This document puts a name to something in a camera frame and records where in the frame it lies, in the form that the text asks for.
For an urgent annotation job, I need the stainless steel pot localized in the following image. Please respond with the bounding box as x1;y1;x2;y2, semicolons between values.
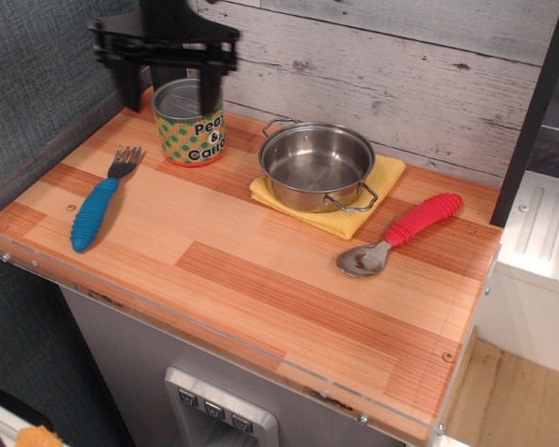
258;118;379;213

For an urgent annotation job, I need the peas and carrots can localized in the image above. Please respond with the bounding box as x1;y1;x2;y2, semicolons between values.
152;78;227;168

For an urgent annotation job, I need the red handled spoon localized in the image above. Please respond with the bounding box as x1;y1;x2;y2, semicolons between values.
336;193;463;278

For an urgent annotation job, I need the yellow cloth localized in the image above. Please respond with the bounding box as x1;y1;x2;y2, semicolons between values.
250;156;406;240

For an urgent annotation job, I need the blue handled fork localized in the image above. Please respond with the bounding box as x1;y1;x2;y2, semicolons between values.
70;146;143;252

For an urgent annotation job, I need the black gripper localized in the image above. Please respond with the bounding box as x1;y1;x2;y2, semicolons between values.
89;1;240;115

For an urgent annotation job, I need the silver dispenser panel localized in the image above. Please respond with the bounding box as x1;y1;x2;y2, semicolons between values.
164;367;280;446

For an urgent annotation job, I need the orange black object corner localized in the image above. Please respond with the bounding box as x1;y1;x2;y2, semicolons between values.
0;390;53;446

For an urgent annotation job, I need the white toy sink unit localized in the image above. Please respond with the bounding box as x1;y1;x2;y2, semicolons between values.
474;172;559;372

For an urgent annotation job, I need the left black post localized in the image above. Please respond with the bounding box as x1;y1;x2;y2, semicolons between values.
150;65;187;91

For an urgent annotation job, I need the right black post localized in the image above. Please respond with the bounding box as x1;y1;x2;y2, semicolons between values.
490;18;559;227

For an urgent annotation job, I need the black post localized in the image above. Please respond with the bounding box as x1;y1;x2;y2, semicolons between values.
490;18;559;227
150;65;187;91

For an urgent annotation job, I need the grey toy fridge cabinet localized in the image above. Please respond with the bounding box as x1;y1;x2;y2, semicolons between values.
61;288;401;446

